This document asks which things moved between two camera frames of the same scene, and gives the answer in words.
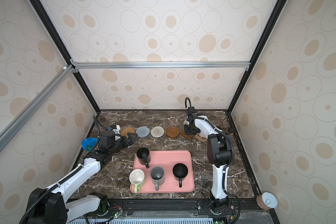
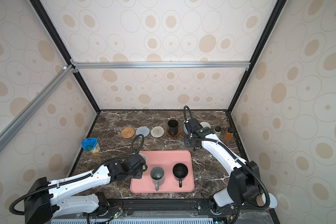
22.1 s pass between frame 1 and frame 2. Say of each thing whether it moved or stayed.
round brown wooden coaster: stayed
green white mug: moved
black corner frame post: stayed
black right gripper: moved
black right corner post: stayed
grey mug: stayed
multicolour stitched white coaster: stayed
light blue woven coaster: stayed
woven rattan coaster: stayed
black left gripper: moved
